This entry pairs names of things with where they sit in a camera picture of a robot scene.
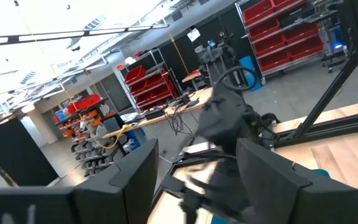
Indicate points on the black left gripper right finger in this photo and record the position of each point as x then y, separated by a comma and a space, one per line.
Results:
275, 196

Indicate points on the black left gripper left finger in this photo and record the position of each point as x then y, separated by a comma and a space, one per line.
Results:
129, 193

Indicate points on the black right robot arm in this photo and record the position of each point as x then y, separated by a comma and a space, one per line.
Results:
225, 118

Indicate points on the blue bin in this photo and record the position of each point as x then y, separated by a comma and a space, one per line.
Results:
134, 138

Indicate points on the parts shelf with orange bins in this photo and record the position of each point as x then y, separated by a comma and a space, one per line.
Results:
85, 124

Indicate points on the black power box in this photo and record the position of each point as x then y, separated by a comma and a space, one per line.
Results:
154, 113

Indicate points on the long wooden workbench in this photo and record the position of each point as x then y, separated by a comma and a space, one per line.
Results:
204, 95

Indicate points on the blue barrel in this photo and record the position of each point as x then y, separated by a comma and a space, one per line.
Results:
250, 81

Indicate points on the small orange table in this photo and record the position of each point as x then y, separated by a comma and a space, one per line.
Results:
193, 75

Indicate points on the black partition panel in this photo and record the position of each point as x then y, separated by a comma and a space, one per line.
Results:
14, 152

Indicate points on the white paper sign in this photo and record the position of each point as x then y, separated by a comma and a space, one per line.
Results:
194, 35

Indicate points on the equipment cart with blue light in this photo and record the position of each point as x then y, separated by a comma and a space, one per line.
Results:
337, 46

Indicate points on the ceiling light bar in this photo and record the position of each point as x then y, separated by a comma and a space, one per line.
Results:
11, 39

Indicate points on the black aluminium table frame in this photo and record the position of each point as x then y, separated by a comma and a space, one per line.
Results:
337, 124

